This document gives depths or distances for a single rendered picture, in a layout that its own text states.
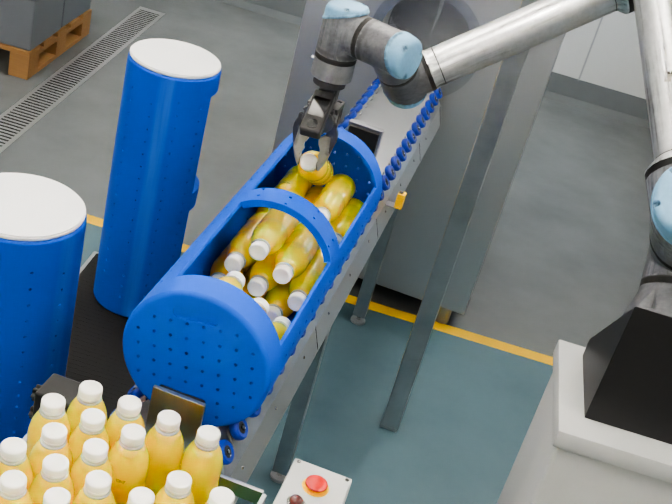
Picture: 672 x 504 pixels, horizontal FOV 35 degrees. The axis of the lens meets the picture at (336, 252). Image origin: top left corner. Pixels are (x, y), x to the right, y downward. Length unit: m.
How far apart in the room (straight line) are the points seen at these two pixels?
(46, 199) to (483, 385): 2.10
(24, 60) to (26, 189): 3.08
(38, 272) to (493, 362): 2.26
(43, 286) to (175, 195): 1.09
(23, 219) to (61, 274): 0.15
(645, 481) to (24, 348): 1.34
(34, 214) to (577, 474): 1.25
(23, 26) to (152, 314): 3.69
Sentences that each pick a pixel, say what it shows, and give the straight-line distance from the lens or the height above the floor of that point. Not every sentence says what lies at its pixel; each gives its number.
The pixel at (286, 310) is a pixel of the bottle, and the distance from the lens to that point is 2.27.
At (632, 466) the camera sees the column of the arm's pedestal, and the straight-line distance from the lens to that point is 2.10.
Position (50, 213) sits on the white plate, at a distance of 2.41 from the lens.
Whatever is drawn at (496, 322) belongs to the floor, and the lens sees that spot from 4.45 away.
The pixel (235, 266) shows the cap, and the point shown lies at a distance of 2.22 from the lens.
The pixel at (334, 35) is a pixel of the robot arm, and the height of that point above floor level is 1.54.
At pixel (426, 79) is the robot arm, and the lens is 2.32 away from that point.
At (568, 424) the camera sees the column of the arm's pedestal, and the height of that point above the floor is 1.10.
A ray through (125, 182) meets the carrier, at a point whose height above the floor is 0.64.
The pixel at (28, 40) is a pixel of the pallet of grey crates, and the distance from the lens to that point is 5.50.
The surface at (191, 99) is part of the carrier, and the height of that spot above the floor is 0.96.
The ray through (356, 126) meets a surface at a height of 1.08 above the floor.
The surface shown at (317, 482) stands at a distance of 1.73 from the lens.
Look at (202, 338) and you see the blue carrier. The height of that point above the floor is 1.15.
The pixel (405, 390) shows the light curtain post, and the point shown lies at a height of 0.18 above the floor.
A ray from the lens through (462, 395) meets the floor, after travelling 3.96.
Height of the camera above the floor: 2.26
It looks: 30 degrees down
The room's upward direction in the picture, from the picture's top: 16 degrees clockwise
